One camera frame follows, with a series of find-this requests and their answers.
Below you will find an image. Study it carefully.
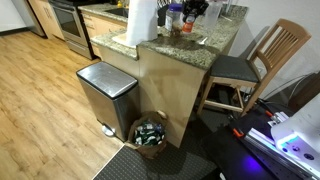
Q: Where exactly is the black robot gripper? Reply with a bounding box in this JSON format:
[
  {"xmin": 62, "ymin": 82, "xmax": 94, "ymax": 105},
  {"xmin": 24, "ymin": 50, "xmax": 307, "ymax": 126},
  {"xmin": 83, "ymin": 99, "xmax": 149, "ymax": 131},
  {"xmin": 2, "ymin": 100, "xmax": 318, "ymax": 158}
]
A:
[{"xmin": 182, "ymin": 0, "xmax": 209, "ymax": 15}]

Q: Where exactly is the white and orange pill bottle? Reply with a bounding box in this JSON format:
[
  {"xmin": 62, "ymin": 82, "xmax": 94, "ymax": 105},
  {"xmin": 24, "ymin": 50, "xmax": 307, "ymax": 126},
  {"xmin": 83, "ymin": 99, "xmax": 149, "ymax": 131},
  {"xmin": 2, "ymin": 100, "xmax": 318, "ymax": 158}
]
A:
[{"xmin": 182, "ymin": 14, "xmax": 195, "ymax": 34}]

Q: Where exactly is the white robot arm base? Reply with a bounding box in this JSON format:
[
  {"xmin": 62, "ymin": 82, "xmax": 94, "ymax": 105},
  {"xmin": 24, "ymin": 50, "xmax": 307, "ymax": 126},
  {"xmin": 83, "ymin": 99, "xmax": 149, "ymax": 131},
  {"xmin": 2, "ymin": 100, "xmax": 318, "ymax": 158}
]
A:
[{"xmin": 271, "ymin": 94, "xmax": 320, "ymax": 179}]

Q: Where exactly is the granite kitchen counter island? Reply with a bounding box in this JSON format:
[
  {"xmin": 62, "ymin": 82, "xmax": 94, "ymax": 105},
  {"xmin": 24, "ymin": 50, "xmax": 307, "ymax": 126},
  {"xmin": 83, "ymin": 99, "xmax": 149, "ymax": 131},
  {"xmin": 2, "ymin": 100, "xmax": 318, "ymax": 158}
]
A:
[{"xmin": 91, "ymin": 5, "xmax": 249, "ymax": 146}]

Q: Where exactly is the clear container with purple lid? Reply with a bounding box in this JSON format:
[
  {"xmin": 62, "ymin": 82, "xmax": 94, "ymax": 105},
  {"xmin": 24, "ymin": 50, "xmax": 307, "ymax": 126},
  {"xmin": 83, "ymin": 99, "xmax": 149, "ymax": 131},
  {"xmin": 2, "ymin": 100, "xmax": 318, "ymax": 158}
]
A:
[{"xmin": 165, "ymin": 3, "xmax": 182, "ymax": 36}]

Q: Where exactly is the clear plastic cup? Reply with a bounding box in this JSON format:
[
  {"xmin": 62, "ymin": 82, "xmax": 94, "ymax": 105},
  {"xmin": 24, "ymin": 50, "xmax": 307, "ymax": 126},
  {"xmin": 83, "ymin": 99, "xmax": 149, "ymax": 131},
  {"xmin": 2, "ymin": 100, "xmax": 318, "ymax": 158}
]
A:
[{"xmin": 204, "ymin": 0, "xmax": 223, "ymax": 30}]

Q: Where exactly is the metal spoon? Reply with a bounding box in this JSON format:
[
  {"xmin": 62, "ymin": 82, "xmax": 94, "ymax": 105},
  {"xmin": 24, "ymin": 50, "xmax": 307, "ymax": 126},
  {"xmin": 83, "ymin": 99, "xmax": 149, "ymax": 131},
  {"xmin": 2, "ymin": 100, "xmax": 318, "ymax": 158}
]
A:
[{"xmin": 196, "ymin": 37, "xmax": 208, "ymax": 45}]

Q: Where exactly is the white paper towel roll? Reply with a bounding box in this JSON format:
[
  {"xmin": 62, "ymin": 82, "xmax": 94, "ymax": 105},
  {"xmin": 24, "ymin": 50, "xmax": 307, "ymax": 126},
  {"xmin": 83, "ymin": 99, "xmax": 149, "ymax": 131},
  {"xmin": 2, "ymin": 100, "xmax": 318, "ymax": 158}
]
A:
[{"xmin": 126, "ymin": 0, "xmax": 158, "ymax": 46}]

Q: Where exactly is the wooden chair with grey seat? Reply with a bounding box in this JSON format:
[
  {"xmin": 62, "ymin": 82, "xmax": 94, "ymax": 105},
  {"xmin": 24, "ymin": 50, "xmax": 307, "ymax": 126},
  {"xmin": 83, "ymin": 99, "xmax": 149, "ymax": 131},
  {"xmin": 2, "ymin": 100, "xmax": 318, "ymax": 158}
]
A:
[{"xmin": 197, "ymin": 18, "xmax": 311, "ymax": 115}]

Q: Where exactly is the stainless steel trash can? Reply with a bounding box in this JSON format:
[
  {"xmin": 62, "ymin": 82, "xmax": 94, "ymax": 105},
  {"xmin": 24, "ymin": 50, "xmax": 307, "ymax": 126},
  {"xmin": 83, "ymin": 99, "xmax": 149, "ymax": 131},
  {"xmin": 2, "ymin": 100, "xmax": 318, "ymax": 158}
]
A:
[{"xmin": 76, "ymin": 61, "xmax": 141, "ymax": 141}]

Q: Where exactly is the stainless steel oven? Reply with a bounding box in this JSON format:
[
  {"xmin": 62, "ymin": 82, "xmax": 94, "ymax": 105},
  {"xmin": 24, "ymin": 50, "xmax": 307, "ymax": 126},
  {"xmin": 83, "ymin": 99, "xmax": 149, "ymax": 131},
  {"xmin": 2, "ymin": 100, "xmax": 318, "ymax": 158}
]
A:
[{"xmin": 48, "ymin": 0, "xmax": 94, "ymax": 60}]

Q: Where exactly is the brown paper bag with trash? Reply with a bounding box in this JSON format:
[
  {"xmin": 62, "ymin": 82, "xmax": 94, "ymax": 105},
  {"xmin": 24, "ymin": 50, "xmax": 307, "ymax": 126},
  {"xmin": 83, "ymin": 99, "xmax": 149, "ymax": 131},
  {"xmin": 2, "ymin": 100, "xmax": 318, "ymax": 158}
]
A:
[{"xmin": 125, "ymin": 110, "xmax": 168, "ymax": 159}]

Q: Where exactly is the dark floor mat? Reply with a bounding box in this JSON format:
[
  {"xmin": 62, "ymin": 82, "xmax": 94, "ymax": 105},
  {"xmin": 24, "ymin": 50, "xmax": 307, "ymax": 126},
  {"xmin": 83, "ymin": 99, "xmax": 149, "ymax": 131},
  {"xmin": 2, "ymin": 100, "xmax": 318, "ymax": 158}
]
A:
[{"xmin": 92, "ymin": 110, "xmax": 229, "ymax": 180}]

